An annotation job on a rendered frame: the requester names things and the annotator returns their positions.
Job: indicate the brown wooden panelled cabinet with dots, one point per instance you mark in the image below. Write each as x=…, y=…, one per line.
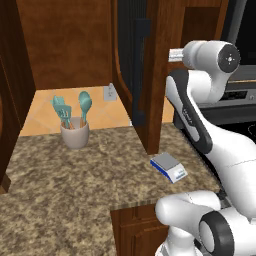
x=200, y=23

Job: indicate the white wall outlet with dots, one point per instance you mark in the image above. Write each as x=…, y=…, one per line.
x=110, y=92

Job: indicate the dark brown cabinet door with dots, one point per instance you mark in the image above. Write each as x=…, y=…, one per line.
x=13, y=100

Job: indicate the beige utensil pot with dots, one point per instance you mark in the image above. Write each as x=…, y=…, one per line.
x=75, y=136

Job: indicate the black silver stove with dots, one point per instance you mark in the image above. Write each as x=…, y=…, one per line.
x=245, y=100

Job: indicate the brown wooden base cabinet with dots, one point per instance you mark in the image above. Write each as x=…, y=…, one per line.
x=140, y=230

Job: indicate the brown wooden cabinet door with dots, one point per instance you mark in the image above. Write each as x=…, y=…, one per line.
x=154, y=100

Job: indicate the brown wooden wall cabinet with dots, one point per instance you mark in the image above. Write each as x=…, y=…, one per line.
x=66, y=40

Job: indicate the blue white digital scale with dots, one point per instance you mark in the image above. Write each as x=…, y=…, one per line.
x=168, y=165

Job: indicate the black microwave oven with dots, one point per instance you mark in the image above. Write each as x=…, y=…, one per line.
x=246, y=30

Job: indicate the teal slotted spatula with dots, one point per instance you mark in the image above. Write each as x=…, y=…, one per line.
x=57, y=101
x=65, y=113

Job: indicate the teal spoon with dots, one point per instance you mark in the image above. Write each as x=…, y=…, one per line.
x=84, y=100

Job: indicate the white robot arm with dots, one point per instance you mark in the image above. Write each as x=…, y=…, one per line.
x=230, y=156

